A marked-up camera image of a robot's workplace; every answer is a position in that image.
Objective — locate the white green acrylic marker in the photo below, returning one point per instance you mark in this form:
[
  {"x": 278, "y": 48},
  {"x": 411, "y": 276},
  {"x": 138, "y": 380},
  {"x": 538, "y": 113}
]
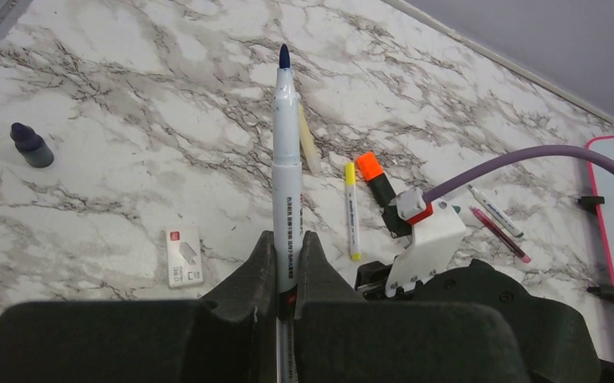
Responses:
[{"x": 496, "y": 212}]

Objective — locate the pink red pen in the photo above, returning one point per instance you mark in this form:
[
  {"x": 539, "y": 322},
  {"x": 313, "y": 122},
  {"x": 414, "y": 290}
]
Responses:
[{"x": 492, "y": 227}]

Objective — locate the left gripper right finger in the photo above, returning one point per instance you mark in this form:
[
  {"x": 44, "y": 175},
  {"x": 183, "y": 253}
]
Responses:
[{"x": 341, "y": 337}]

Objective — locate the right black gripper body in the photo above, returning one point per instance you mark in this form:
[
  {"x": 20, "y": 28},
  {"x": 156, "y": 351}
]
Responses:
[{"x": 552, "y": 337}]

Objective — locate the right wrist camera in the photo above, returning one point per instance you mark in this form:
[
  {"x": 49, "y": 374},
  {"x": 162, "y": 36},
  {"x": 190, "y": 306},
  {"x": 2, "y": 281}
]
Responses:
[{"x": 437, "y": 232}]

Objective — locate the black whiteboard clip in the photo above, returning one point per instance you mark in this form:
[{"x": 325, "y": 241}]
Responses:
[{"x": 590, "y": 202}]

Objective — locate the dark blue cap near edge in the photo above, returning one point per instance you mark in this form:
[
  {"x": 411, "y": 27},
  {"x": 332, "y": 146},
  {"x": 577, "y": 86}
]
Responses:
[{"x": 31, "y": 146}]

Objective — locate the orange capped black highlighter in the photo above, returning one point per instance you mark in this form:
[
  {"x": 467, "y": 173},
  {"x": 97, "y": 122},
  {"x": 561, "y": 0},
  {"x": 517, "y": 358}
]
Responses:
[{"x": 383, "y": 193}]

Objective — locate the white yellow highlighter pen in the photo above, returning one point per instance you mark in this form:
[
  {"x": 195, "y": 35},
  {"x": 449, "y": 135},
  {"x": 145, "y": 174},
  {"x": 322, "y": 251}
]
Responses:
[{"x": 352, "y": 211}]

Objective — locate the yellow marker pen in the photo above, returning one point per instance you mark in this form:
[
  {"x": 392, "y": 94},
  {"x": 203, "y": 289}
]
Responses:
[{"x": 307, "y": 142}]

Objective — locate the thin white blue pen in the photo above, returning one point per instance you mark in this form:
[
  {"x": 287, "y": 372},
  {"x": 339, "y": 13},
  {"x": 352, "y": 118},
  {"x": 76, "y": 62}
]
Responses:
[{"x": 287, "y": 213}]

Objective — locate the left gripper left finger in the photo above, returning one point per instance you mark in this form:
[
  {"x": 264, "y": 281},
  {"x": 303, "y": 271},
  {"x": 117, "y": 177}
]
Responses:
[{"x": 227, "y": 335}]

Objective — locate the small white staples box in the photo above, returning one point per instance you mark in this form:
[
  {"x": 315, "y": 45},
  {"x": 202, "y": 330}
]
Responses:
[{"x": 185, "y": 266}]

